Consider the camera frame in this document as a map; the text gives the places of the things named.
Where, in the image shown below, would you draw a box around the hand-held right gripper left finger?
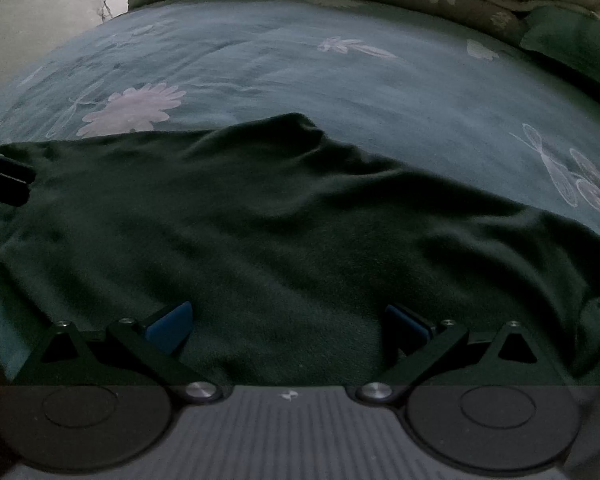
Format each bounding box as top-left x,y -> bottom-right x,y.
41,301 -> 223,403

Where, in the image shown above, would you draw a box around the green pillow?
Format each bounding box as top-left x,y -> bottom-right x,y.
522,5 -> 600,111

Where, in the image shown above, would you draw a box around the teal floral bed sheet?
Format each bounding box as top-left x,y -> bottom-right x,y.
0,0 -> 600,376

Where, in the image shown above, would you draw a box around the dark green pants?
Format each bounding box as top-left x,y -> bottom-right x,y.
0,112 -> 600,391

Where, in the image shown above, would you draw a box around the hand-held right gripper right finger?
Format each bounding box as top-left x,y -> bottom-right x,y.
356,304 -> 538,403

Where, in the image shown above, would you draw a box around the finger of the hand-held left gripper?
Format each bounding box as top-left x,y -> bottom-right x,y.
0,146 -> 36,207

